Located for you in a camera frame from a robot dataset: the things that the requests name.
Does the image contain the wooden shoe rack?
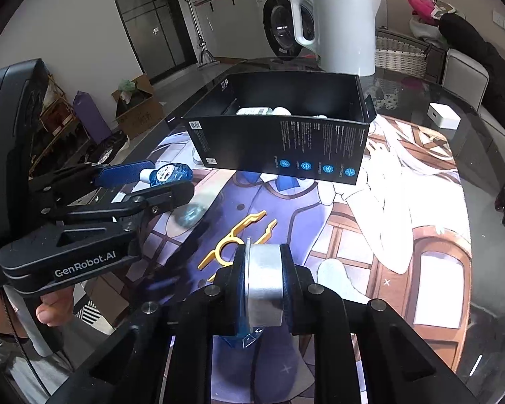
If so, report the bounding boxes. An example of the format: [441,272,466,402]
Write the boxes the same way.
[29,75,89,178]

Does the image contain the person left hand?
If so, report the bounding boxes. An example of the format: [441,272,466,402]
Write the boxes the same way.
[36,287,73,327]

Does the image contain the white wicker basket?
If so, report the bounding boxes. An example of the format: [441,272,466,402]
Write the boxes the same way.
[375,28,432,78]

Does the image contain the purple rolled yoga mat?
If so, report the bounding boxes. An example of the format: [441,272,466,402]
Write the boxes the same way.
[73,90,112,144]

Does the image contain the wall light switch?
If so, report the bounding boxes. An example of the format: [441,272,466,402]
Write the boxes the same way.
[493,10,505,30]

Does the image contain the white green pill case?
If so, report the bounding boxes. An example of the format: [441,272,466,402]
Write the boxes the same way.
[236,107,273,115]

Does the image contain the yellow plastic clip tool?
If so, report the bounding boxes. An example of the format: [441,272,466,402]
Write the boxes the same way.
[197,210,267,270]

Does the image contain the blue transparent small bottle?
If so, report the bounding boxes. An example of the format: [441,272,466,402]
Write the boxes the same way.
[139,162,193,187]

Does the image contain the grey sofa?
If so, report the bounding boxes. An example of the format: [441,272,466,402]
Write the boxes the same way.
[441,48,505,162]

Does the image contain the black jacket on sofa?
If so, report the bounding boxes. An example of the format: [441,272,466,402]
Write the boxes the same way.
[439,14,505,127]

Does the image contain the mop with metal handle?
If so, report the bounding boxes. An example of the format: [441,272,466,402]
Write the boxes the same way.
[185,0,217,68]

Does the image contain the brown cardboard box on floor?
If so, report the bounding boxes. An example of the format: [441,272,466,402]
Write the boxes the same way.
[112,74,165,140]

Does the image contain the black framed glass door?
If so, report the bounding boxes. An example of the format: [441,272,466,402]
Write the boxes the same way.
[115,0,196,81]

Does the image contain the white kitchen cabinets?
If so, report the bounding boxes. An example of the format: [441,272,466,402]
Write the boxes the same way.
[195,0,273,59]

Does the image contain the pink plush clothing pile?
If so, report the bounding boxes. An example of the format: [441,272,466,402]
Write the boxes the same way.
[407,0,457,42]

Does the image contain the black open cardboard box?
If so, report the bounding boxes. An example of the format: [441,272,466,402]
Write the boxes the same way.
[183,71,377,185]

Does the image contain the white power adapter cube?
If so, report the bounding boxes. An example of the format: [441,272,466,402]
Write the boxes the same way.
[427,102,461,130]

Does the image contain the white electric kettle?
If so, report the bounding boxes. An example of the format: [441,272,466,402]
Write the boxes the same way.
[290,0,381,77]

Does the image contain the white front-load washing machine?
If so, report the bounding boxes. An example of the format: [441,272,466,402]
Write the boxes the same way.
[256,0,314,59]

